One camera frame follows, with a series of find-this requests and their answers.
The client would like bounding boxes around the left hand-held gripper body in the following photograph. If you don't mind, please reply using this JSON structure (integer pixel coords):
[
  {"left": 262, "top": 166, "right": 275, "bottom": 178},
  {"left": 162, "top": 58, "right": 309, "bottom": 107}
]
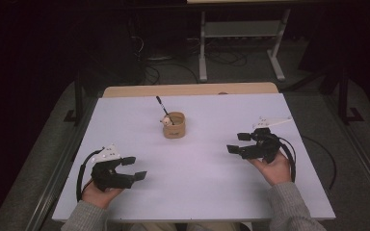
[{"left": 90, "top": 143, "right": 137, "bottom": 193}]

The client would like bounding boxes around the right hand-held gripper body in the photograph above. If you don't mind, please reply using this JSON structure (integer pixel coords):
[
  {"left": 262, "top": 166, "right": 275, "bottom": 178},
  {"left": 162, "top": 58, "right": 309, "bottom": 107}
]
[{"left": 241, "top": 115, "right": 294, "bottom": 165}]

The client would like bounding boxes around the tan pen holder with figurine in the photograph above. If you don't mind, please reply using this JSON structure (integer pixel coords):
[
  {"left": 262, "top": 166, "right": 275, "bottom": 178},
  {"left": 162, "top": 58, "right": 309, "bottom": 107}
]
[{"left": 159, "top": 111, "right": 187, "bottom": 140}]

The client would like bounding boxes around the black pen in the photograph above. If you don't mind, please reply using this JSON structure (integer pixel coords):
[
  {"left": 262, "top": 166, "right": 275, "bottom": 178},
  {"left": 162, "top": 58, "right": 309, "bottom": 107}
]
[{"left": 155, "top": 95, "right": 175, "bottom": 126}]

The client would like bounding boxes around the person's left hand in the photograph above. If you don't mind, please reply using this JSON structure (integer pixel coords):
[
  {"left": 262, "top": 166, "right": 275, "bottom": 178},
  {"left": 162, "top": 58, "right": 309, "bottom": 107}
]
[{"left": 81, "top": 180, "right": 125, "bottom": 210}]

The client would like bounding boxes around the person's right hand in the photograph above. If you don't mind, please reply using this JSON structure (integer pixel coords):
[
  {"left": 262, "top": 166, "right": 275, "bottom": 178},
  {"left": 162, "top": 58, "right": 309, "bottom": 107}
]
[{"left": 247, "top": 150, "right": 294, "bottom": 188}]

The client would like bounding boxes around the white table board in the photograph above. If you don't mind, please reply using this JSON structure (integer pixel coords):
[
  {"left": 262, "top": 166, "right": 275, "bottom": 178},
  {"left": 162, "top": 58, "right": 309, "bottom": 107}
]
[{"left": 51, "top": 93, "right": 337, "bottom": 223}]

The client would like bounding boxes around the wooden table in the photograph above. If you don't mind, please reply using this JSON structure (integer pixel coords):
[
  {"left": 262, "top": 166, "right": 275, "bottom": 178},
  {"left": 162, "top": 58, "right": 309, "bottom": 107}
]
[{"left": 102, "top": 82, "right": 279, "bottom": 98}]

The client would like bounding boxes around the black metal stand leg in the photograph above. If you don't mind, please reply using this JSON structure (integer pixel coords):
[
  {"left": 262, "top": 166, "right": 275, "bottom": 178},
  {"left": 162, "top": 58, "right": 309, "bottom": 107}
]
[
  {"left": 63, "top": 71, "right": 89, "bottom": 127},
  {"left": 336, "top": 66, "right": 365, "bottom": 126}
]

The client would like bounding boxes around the white metal stand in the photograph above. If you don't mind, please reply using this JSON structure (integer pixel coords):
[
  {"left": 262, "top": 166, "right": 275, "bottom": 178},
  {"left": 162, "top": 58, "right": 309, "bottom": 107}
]
[{"left": 198, "top": 9, "right": 292, "bottom": 83}]

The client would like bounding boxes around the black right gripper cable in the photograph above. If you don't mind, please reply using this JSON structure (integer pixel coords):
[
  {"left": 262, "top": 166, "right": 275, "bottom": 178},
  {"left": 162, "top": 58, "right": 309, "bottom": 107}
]
[{"left": 277, "top": 137, "right": 298, "bottom": 184}]

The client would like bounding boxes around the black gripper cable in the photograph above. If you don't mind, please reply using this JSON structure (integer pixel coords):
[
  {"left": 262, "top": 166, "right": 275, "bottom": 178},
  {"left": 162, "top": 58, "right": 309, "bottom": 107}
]
[
  {"left": 75, "top": 148, "right": 106, "bottom": 203},
  {"left": 277, "top": 137, "right": 298, "bottom": 184}
]

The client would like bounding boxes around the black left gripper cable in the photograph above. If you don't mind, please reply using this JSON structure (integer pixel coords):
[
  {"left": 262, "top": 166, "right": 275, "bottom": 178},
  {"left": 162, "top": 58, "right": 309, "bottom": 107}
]
[{"left": 75, "top": 148, "right": 106, "bottom": 203}]

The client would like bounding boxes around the black cable on floor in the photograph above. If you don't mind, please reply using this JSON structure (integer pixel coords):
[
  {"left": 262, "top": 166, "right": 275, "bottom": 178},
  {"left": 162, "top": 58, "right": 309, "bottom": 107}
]
[{"left": 302, "top": 134, "right": 338, "bottom": 191}]

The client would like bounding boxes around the tangle of black floor cables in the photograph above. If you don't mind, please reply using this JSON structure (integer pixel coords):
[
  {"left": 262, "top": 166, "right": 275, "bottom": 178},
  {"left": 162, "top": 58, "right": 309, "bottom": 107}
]
[{"left": 127, "top": 15, "right": 249, "bottom": 87}]

